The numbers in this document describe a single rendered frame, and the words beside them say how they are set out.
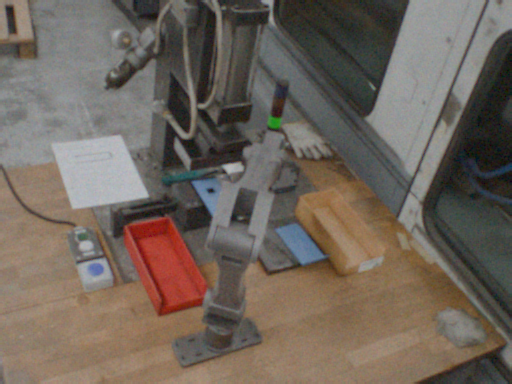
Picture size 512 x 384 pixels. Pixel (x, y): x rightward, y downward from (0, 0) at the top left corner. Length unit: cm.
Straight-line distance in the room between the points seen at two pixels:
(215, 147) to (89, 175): 45
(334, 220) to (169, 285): 53
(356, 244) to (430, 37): 61
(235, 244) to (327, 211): 75
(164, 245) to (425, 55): 90
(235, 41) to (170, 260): 56
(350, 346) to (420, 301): 26
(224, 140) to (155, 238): 32
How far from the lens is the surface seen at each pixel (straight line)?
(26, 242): 159
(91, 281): 145
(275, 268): 154
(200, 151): 148
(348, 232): 172
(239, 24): 131
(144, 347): 137
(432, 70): 179
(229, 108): 142
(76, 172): 178
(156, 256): 154
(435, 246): 178
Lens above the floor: 202
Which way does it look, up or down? 39 degrees down
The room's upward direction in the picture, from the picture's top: 11 degrees clockwise
